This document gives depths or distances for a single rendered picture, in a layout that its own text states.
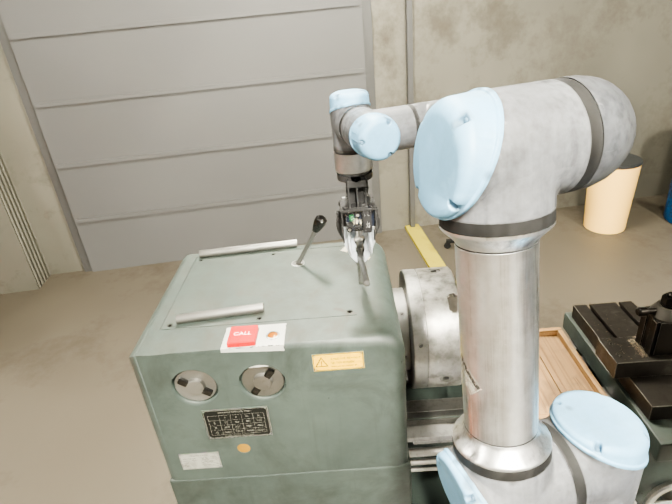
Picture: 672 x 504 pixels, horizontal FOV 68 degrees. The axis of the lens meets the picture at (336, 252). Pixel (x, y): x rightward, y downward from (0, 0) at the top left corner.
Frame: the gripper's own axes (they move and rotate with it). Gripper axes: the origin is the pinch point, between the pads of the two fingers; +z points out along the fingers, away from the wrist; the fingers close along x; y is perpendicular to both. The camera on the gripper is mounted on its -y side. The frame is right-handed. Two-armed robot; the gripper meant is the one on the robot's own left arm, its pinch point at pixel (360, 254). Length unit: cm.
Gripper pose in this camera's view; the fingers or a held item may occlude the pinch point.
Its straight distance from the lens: 110.1
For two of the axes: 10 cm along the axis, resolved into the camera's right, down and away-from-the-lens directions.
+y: 0.3, 4.6, -8.9
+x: 10.0, -0.9, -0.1
